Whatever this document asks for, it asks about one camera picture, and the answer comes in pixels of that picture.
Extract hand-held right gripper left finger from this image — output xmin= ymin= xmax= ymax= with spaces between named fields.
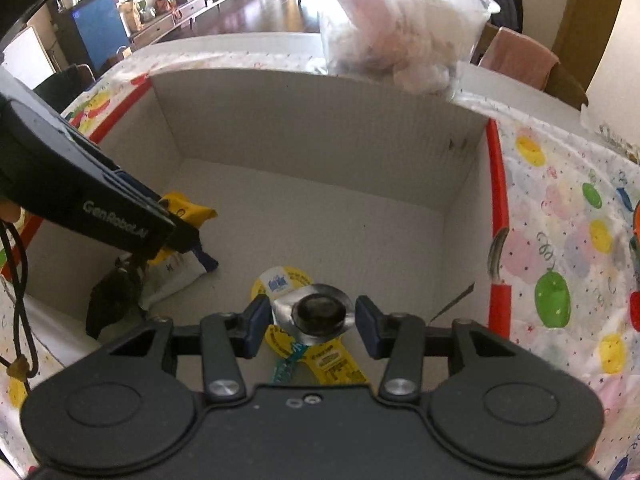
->
xmin=107 ymin=294 xmax=274 ymax=402

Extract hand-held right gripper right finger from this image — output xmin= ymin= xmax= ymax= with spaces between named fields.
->
xmin=354 ymin=294 xmax=522 ymax=404

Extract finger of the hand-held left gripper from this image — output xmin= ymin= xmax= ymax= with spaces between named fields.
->
xmin=100 ymin=157 xmax=166 ymax=206
xmin=159 ymin=201 xmax=202 ymax=257

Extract yellow white snack packet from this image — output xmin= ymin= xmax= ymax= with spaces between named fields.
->
xmin=135 ymin=191 xmax=220 ymax=311

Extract yellow jelly cup pack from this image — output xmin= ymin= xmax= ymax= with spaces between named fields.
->
xmin=250 ymin=266 xmax=372 ymax=387

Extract red cardboard box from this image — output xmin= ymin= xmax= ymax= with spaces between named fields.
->
xmin=0 ymin=66 xmax=513 ymax=361

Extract black jacket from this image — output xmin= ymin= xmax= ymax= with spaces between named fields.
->
xmin=32 ymin=64 xmax=99 ymax=107

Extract white cabinet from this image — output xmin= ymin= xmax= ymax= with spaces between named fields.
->
xmin=0 ymin=25 xmax=56 ymax=92

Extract blue front cabinet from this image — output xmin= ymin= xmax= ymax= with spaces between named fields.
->
xmin=52 ymin=0 xmax=132 ymax=74

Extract wooden television cabinet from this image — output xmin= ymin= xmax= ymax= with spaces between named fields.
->
xmin=127 ymin=0 xmax=262 ymax=52

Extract yellow bag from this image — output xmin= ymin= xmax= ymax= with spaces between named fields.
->
xmin=118 ymin=0 xmax=144 ymax=34

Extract balloon printed tablecloth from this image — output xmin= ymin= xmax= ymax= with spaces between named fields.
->
xmin=0 ymin=50 xmax=640 ymax=480

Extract clear plastic bowl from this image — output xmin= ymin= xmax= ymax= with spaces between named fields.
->
xmin=317 ymin=0 xmax=501 ymax=100

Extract clear plastic bag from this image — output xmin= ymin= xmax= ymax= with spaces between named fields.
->
xmin=327 ymin=0 xmax=489 ymax=94

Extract pink cloth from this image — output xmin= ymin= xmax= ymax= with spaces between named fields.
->
xmin=482 ymin=27 xmax=561 ymax=94

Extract wooden chair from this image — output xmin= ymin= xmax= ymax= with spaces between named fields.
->
xmin=470 ymin=22 xmax=589 ymax=111

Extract white wrapper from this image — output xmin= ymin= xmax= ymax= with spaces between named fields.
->
xmin=596 ymin=122 xmax=640 ymax=164

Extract brown wooden door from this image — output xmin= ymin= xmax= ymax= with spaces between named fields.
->
xmin=552 ymin=0 xmax=629 ymax=107

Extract black wrist cord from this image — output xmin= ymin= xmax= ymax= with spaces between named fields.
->
xmin=0 ymin=220 xmax=42 ymax=382

